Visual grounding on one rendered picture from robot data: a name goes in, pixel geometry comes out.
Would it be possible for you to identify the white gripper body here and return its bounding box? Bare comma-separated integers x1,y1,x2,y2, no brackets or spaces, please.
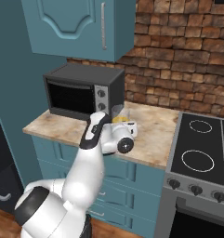
125,121,139,139

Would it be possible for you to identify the teal drawer front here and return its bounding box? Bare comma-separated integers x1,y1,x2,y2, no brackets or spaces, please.
32,135,84,166
98,180,164,221
101,153,165,197
87,204,158,238

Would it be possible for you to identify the black toaster oven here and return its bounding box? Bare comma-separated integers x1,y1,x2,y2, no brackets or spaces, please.
43,63,126,121

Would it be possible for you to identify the black stove knob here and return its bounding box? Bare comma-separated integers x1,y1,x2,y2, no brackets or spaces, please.
213,191,224,204
167,178,181,191
190,184,204,196

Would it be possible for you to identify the grey stove with black hob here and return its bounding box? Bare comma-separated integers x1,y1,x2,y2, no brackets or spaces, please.
153,111,224,238

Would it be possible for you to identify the black oven door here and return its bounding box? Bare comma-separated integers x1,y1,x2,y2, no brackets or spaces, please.
167,198,224,238

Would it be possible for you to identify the black appliance door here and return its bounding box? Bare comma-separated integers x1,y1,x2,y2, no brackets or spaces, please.
0,99,25,216

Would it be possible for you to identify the silver cupboard door handle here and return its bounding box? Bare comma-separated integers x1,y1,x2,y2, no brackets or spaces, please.
100,2,108,51

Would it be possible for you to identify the teal wall cupboard door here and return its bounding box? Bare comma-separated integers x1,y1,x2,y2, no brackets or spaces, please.
20,0,117,62

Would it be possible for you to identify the silver appliance door handle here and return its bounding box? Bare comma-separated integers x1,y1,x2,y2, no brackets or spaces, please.
0,191,12,202

